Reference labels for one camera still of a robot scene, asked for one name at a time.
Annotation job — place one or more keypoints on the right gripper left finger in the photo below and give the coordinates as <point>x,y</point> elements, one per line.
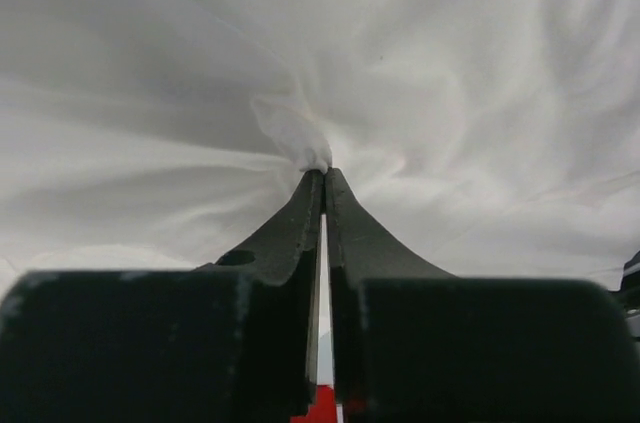
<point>230,341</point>

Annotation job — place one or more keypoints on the white t shirt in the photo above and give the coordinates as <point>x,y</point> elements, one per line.
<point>492,137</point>

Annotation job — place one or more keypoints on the red plastic bin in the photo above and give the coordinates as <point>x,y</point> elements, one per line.
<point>325,409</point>

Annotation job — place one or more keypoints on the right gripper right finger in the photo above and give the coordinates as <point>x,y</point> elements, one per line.
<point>414,343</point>

